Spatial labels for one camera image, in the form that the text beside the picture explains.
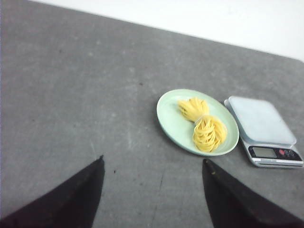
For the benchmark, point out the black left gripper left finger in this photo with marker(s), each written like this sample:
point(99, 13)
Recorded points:
point(72, 204)

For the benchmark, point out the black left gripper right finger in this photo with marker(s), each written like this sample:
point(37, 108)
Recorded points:
point(232, 204)

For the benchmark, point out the yellow vermicelli noodle bundle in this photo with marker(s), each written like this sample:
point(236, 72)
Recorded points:
point(209, 131)

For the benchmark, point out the silver digital kitchen scale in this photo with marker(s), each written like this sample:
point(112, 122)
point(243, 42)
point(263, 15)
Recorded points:
point(267, 139)

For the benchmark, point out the light green oval plate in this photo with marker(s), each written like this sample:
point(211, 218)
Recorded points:
point(180, 130)

